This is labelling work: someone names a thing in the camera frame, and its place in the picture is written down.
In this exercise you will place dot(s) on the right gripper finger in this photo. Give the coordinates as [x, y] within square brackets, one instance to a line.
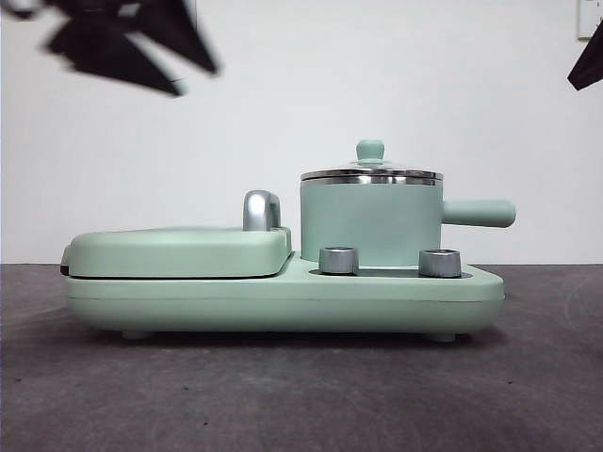
[591, 66]

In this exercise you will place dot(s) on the white wall socket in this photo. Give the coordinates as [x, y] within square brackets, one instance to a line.
[586, 19]

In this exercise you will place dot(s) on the glass pot lid green knob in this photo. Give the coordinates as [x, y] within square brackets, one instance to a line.
[369, 150]

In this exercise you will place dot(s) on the silver control knob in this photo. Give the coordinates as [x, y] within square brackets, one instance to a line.
[337, 261]
[439, 263]

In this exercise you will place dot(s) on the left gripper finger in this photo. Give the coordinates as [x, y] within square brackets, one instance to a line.
[179, 28]
[108, 54]

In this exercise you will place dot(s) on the mint green breakfast maker base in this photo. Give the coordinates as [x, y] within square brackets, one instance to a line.
[282, 301]

